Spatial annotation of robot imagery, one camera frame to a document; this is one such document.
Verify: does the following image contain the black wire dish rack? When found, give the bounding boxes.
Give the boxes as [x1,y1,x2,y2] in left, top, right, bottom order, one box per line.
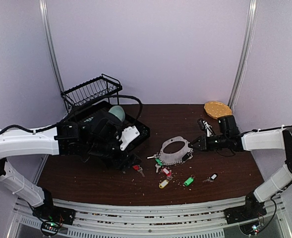
[60,74,150,151]

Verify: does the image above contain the yellow key tag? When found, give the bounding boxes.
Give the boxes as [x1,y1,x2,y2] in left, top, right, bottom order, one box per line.
[159,179,169,189]

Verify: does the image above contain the large metal oval keyring plate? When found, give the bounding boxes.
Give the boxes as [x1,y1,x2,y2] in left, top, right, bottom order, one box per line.
[158,136,193,165]

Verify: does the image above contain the green key tag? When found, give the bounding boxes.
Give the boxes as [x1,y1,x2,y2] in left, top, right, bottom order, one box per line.
[155,158,163,166]
[183,175,195,186]

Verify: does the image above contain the metal base rail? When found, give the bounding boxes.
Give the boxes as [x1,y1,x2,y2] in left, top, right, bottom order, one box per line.
[5,196,292,238]

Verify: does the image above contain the red tag with keys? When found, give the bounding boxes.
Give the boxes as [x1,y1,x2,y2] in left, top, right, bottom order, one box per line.
[132,165,145,178]

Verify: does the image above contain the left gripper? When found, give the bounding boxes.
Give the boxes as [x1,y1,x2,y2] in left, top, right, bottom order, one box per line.
[86,137,142,171]

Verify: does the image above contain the black key fob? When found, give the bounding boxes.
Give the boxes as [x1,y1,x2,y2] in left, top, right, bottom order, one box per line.
[203,173,218,182]
[182,153,193,162]

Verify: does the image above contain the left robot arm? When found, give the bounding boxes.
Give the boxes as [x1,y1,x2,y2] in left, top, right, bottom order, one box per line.
[0,105,140,220]

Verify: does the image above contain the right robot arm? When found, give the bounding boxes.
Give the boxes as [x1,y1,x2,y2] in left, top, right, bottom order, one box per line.
[188,116,292,219]

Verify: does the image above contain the right aluminium frame post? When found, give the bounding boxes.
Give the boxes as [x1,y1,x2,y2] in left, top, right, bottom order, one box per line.
[228,0,258,111]

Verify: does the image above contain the yellow dotted plate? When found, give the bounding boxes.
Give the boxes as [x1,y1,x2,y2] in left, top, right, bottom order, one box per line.
[204,101,232,119]

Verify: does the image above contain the light green bowl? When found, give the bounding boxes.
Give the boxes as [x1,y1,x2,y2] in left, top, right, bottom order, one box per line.
[109,105,125,122]

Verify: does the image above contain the red key tag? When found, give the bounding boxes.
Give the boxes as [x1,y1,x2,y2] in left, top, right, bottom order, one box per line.
[162,168,171,176]

